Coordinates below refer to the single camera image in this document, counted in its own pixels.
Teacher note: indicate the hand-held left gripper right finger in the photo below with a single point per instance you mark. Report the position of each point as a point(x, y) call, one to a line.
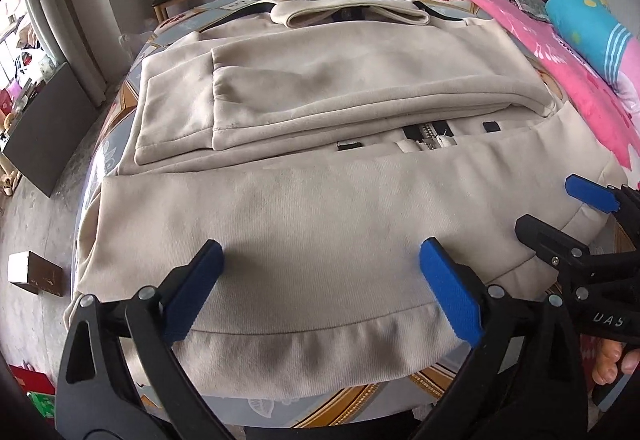
point(450, 295)

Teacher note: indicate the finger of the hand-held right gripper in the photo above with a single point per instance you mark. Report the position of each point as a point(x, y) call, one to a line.
point(550, 240)
point(590, 192)

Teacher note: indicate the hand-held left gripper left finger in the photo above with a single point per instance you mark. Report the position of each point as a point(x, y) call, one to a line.
point(195, 290)

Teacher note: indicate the cream zip jacket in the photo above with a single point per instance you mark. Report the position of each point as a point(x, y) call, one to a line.
point(325, 220)

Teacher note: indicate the person's right hand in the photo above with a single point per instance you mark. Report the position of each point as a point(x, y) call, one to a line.
point(607, 360)

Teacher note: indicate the pink floral blanket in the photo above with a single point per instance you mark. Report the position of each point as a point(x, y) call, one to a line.
point(550, 50)

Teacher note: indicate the small wooden box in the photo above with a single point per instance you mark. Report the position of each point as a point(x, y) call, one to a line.
point(42, 275)

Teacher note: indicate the blue dotted pillow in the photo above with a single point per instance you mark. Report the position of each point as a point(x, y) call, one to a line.
point(590, 25)

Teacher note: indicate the red gift bag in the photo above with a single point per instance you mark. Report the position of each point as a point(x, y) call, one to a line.
point(30, 377)

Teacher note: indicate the green bottle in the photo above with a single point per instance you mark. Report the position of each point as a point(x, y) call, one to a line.
point(42, 405)

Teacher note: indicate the dark grey cabinet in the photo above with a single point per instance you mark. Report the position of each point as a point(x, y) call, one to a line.
point(45, 130)

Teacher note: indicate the clear plastic bag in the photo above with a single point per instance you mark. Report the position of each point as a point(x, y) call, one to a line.
point(132, 42)

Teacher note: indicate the round table with printed cover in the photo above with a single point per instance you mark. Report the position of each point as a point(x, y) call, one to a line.
point(240, 2)

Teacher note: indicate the grey curtain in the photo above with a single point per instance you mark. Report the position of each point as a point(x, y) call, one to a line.
point(75, 20)

